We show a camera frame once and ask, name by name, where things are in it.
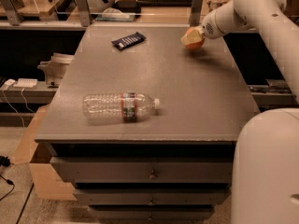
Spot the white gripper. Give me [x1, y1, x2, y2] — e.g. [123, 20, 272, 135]
[181, 7, 231, 46]

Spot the orange fruit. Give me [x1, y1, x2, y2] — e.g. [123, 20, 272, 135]
[186, 38, 205, 50]

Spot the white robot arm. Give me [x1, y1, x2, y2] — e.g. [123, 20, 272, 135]
[181, 0, 299, 224]

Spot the clear plastic water bottle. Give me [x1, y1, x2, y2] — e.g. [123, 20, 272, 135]
[82, 92, 160, 121]

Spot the black pouch on shelf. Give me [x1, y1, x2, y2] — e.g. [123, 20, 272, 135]
[113, 0, 141, 16]

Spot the dark blue snack bar wrapper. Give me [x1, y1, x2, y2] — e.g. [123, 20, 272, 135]
[112, 32, 146, 50]

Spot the clear plastic bag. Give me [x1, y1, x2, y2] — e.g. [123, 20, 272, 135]
[96, 7, 135, 21]

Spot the grey drawer cabinet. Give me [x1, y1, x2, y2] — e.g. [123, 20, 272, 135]
[36, 24, 258, 219]

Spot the white machine part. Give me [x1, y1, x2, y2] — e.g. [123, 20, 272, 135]
[37, 52, 74, 87]

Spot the white power strip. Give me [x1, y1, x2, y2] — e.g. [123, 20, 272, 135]
[13, 78, 38, 89]

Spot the cardboard box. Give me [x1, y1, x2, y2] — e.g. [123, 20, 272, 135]
[12, 105, 76, 201]

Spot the black floor cable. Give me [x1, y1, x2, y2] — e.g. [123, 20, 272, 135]
[0, 155, 16, 202]

